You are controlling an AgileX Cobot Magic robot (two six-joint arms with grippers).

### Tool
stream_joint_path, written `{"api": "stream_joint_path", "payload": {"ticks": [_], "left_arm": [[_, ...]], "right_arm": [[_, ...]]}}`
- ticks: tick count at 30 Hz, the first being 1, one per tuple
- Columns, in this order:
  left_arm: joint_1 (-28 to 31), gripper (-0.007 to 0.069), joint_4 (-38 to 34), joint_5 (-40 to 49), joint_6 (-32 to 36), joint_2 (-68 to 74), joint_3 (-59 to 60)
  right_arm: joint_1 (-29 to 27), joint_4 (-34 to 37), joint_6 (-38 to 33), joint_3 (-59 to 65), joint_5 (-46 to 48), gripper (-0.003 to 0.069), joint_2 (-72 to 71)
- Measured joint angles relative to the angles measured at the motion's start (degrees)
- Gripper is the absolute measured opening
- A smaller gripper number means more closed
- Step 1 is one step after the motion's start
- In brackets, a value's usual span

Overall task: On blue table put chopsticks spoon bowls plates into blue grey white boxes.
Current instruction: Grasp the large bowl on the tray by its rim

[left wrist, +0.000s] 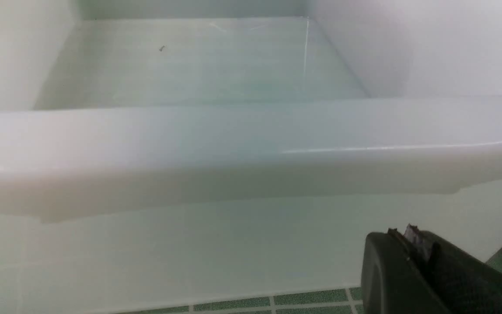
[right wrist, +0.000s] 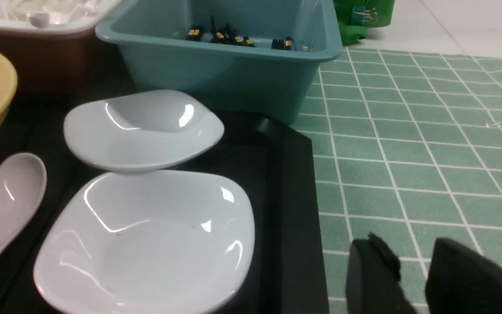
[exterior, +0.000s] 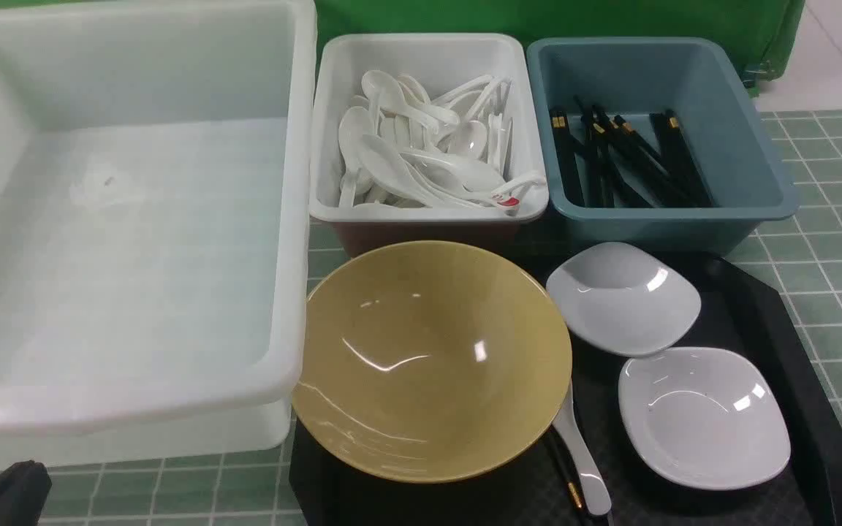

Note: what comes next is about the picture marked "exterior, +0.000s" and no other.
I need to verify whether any green checkered table mat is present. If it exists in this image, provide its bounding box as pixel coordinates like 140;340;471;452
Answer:
0;110;842;525

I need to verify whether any bundle of black chopsticks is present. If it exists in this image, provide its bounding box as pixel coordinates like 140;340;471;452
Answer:
548;97;716;209

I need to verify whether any large translucent white plastic tub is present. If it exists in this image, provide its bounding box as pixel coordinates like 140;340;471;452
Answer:
0;1;317;470

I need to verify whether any white square dish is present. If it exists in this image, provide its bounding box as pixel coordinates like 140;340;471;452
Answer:
618;346;792;492
547;242;702;357

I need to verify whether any white ceramic soup spoon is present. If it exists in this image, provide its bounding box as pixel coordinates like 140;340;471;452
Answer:
553;383;612;519

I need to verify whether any yellow noodle bowl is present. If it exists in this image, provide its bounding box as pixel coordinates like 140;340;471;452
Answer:
292;240;572;484

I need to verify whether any pile of white soup spoons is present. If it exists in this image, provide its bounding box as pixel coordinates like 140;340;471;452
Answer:
337;69;547;214

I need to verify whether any white rectangular spoon bin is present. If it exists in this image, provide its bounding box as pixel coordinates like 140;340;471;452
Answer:
310;33;549;257

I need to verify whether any blue-grey chopstick bin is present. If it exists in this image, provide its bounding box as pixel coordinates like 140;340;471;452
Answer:
526;37;798;256

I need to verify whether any black chopstick with gold band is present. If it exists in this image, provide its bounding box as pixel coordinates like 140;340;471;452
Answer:
542;426;592;525

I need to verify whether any green cloth backdrop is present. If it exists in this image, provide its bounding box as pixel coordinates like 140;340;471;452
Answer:
0;0;807;97

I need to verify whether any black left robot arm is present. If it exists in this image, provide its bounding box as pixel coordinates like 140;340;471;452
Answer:
0;460;51;525

